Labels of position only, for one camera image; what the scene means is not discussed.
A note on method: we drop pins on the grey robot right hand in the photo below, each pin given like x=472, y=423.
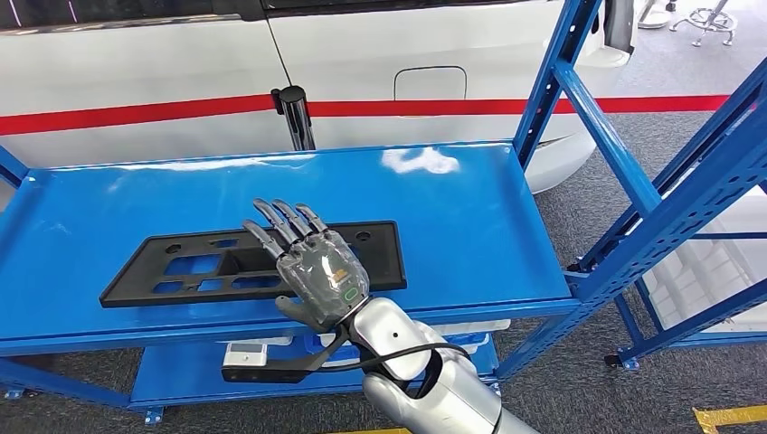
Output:
x=326, y=275

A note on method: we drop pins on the black plastic panel part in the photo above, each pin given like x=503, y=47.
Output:
x=383, y=263

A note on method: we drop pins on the blue metal shelf rack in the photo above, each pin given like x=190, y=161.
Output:
x=479, y=239

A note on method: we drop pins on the yellow floor tape rectangle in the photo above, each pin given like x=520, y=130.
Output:
x=371, y=431

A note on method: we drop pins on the red barrier belt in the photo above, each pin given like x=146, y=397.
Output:
x=120, y=117
x=479, y=106

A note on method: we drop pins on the white car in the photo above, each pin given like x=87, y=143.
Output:
x=180, y=54

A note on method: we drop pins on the blue metal storage rack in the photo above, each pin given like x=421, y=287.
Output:
x=689, y=326

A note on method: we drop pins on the chrome wheeled stool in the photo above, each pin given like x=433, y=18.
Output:
x=707, y=21

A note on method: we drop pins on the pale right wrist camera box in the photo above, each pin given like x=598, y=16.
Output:
x=246, y=354

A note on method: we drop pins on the black stanchion post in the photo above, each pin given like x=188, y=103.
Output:
x=295, y=120

